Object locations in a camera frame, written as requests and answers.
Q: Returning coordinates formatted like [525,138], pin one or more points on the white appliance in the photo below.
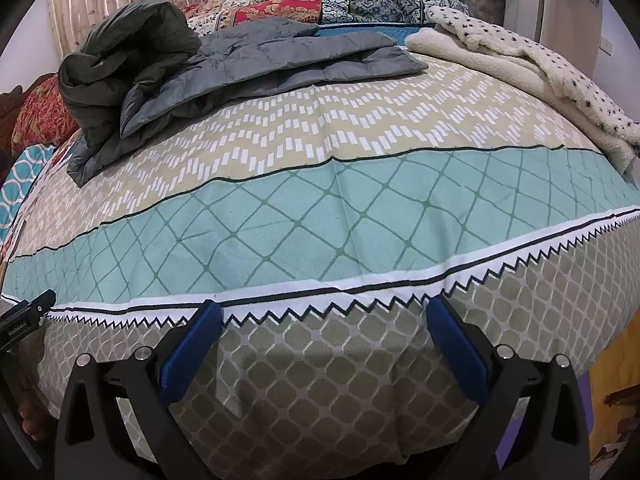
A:
[560,15]

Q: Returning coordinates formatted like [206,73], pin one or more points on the person's bare foot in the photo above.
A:
[32,422]

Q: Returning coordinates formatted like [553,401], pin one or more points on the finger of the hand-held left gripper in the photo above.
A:
[25,317]

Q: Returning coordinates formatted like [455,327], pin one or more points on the floral patchwork quilt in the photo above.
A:
[280,10]

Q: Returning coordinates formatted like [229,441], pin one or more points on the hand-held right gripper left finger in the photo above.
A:
[192,350]

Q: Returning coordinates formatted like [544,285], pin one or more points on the red floral pillow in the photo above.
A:
[42,110]

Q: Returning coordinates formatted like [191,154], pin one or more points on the carved wooden headboard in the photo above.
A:
[7,120]

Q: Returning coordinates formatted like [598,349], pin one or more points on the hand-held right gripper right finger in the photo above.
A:
[457,350]

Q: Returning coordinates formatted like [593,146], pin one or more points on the patterned bed sheet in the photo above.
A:
[320,200]

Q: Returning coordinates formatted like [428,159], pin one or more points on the dark puffer jacket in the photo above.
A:
[125,45]

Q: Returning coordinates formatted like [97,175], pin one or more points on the white wall socket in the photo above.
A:
[606,46]

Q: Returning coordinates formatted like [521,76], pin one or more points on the white dotted fleece blanket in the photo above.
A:
[525,65]

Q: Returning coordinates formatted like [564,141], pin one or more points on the grey puffer jacket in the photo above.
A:
[300,55]

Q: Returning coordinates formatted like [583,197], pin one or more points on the teal circle pattern pillow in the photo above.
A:
[20,175]

